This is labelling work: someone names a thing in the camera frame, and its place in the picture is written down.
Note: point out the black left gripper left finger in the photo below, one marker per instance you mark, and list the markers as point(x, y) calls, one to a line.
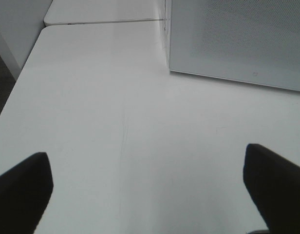
point(25, 191)

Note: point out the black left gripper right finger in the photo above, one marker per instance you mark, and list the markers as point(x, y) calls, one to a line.
point(273, 183)

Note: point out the white microwave door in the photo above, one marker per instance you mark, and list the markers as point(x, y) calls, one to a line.
point(253, 41)

